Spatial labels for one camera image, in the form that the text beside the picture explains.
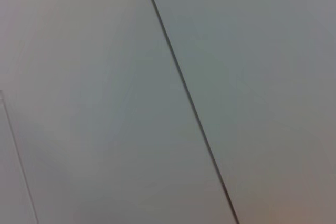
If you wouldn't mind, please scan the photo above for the grey partition wall panel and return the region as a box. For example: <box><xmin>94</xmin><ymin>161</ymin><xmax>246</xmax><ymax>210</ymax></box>
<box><xmin>0</xmin><ymin>90</ymin><xmax>37</xmax><ymax>224</ymax></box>
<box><xmin>0</xmin><ymin>0</ymin><xmax>238</xmax><ymax>224</ymax></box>
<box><xmin>143</xmin><ymin>0</ymin><xmax>336</xmax><ymax>224</ymax></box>

